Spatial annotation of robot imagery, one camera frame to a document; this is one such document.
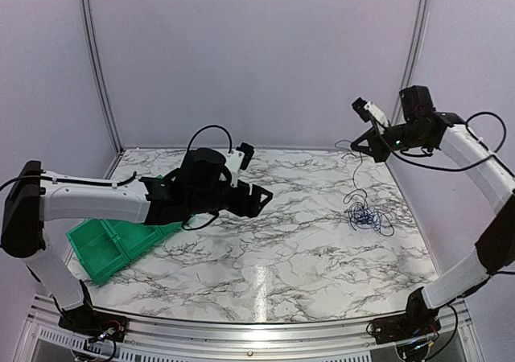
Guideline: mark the front aluminium rail base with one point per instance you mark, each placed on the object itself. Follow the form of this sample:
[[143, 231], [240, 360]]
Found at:
[[159, 339]]

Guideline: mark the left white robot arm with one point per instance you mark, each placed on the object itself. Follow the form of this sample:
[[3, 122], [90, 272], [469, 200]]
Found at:
[[206, 181]]

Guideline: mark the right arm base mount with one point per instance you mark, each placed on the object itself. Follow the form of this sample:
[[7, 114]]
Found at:
[[396, 328]]

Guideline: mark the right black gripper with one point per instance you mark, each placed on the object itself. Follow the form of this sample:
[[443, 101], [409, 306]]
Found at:
[[373, 139]]

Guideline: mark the green three-compartment plastic bin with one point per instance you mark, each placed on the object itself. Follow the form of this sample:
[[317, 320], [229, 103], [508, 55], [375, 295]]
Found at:
[[103, 247]]

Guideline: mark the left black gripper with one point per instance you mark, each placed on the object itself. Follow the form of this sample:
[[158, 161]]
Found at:
[[254, 207]]

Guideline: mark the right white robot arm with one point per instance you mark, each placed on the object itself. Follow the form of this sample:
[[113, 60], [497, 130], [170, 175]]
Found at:
[[425, 127]]

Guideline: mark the back aluminium frame rail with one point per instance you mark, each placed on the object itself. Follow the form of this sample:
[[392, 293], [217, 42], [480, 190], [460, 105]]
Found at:
[[336, 147]]

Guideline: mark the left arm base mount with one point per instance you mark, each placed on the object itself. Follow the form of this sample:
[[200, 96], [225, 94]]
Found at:
[[94, 326]]

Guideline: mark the right aluminium frame post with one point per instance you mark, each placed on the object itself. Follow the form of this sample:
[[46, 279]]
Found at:
[[421, 18]]

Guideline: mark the left aluminium frame post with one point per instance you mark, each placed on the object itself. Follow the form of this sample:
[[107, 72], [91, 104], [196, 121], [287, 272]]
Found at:
[[86, 9]]

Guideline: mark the aluminium frame post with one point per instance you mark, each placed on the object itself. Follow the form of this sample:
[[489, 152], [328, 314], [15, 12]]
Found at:
[[86, 9], [421, 18]]

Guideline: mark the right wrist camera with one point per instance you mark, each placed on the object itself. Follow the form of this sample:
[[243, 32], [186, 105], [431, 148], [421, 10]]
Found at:
[[368, 111]]

